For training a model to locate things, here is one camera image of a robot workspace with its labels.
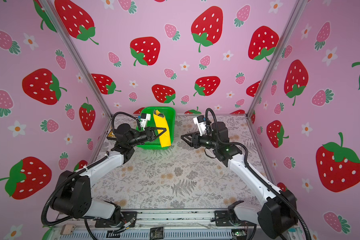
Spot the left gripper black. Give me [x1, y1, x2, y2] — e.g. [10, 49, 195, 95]
[127, 129, 165, 150]

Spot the yellow paper napkin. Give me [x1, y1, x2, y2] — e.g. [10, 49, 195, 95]
[154, 110, 171, 148]

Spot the green plastic basket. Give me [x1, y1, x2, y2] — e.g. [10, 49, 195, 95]
[134, 106, 177, 151]

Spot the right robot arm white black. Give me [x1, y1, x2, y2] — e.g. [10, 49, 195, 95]
[181, 108, 312, 240]

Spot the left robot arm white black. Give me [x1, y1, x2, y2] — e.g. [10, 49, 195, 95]
[41, 112, 169, 227]

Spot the black box yellow label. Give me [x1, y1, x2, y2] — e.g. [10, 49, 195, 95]
[106, 129, 117, 141]

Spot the small black circuit board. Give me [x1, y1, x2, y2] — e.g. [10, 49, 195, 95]
[150, 227, 164, 240]

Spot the small beige box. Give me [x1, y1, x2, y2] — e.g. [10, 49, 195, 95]
[60, 224, 76, 236]

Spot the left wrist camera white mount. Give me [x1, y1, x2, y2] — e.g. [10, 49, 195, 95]
[138, 113, 151, 130]

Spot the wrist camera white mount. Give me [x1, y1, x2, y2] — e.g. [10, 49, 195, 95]
[138, 113, 151, 130]
[193, 115, 209, 136]

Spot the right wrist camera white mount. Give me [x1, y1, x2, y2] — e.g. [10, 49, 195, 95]
[193, 115, 209, 136]

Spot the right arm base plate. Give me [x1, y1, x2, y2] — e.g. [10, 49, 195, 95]
[210, 210, 246, 227]

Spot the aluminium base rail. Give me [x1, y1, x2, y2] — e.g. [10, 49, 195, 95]
[47, 208, 304, 240]

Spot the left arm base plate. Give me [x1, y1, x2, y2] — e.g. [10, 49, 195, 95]
[95, 211, 138, 229]

